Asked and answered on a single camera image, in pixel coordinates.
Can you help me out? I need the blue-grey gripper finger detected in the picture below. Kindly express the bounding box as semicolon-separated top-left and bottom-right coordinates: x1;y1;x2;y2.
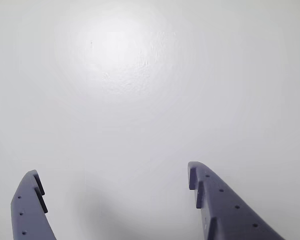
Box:
187;160;286;240
10;169;57;240

